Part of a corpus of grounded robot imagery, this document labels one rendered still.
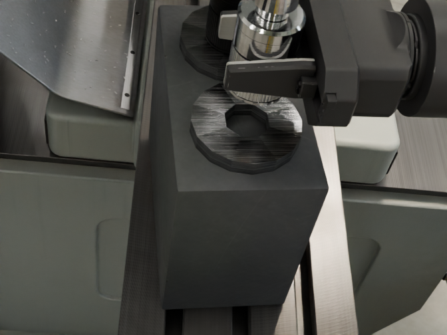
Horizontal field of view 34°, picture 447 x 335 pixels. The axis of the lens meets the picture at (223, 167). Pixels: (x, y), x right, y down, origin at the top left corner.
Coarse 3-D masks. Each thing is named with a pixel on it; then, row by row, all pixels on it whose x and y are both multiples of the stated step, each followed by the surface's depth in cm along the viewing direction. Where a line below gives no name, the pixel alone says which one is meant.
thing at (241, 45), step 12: (240, 36) 49; (300, 36) 50; (240, 48) 50; (252, 48) 49; (264, 48) 49; (276, 48) 49; (288, 48) 49; (228, 60) 53; (240, 60) 51; (240, 96) 53; (252, 96) 52; (264, 96) 52; (276, 96) 53
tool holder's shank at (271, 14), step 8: (256, 0) 48; (264, 0) 47; (272, 0) 47; (280, 0) 47; (288, 0) 47; (296, 0) 48; (256, 8) 49; (264, 8) 47; (272, 8) 47; (280, 8) 47; (288, 8) 47; (296, 8) 48; (264, 16) 48; (272, 16) 48; (280, 16) 48
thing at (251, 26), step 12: (240, 12) 49; (252, 12) 49; (300, 12) 50; (240, 24) 49; (252, 24) 48; (264, 24) 48; (276, 24) 48; (288, 24) 49; (300, 24) 49; (252, 36) 48; (264, 36) 48; (276, 36) 48; (288, 36) 48
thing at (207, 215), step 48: (192, 48) 62; (192, 96) 60; (192, 144) 57; (240, 144) 56; (288, 144) 57; (192, 192) 54; (240, 192) 55; (288, 192) 56; (192, 240) 59; (240, 240) 60; (288, 240) 61; (192, 288) 66; (240, 288) 67; (288, 288) 68
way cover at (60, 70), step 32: (0, 0) 89; (32, 0) 94; (64, 0) 100; (128, 0) 107; (0, 32) 87; (32, 32) 92; (64, 32) 97; (96, 32) 100; (128, 32) 103; (32, 64) 89; (64, 64) 94; (96, 64) 97; (128, 64) 99; (64, 96) 91; (96, 96) 93; (128, 96) 95
